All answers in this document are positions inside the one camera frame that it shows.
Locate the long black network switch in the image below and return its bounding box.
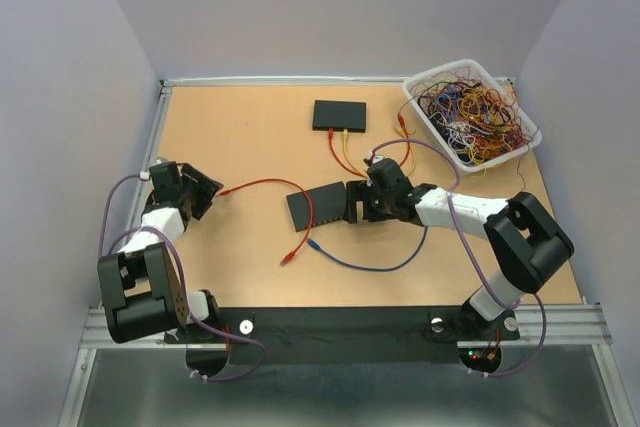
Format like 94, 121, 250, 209
286, 181, 346, 232

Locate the blue ethernet cable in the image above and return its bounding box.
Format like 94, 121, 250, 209
305, 225, 429, 272

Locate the small black network switch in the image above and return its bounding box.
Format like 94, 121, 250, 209
312, 100, 367, 133

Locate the white plastic wire bin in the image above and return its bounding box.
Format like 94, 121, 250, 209
402, 59, 542, 175

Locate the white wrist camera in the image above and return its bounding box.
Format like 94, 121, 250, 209
364, 150, 383, 165
149, 157, 169, 169

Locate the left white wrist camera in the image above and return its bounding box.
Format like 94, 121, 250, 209
149, 157, 169, 169

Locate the orange-red ethernet cable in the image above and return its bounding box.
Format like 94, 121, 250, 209
219, 177, 316, 267

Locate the tangled coloured wire pile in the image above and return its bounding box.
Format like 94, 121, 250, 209
398, 62, 532, 191

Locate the red ethernet cable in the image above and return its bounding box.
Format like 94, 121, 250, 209
326, 116, 412, 179

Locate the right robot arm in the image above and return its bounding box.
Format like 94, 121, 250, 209
344, 158, 575, 324

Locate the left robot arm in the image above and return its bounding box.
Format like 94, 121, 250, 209
97, 161, 223, 344

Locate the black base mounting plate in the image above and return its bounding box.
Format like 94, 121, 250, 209
164, 306, 520, 366

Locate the aluminium frame rail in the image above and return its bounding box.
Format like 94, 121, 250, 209
59, 76, 628, 426

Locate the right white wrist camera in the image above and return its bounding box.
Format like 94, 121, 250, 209
364, 150, 383, 165

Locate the yellow ethernet cable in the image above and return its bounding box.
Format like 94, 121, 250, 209
341, 119, 419, 179

